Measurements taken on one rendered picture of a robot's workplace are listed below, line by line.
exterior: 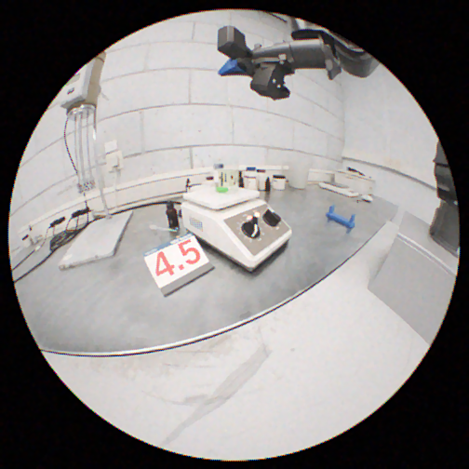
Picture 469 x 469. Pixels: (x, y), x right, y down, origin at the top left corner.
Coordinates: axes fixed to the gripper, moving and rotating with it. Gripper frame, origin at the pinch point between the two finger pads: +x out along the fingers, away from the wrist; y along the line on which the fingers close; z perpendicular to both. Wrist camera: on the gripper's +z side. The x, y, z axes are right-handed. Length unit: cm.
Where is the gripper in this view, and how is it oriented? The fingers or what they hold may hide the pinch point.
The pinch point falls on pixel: (233, 68)
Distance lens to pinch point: 35.4
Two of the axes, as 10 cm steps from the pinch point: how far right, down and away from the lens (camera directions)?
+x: -8.1, -2.8, 5.2
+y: 5.9, -3.8, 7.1
